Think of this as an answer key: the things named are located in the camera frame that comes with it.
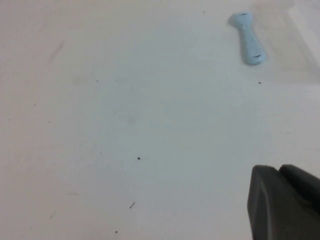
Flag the light blue plastic tool handle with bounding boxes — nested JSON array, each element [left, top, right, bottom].
[[228, 11, 269, 67]]

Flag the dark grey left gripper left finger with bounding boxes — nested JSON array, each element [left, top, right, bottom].
[[246, 164, 320, 240]]

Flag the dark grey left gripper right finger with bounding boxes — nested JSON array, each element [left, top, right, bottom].
[[278, 163, 320, 210]]

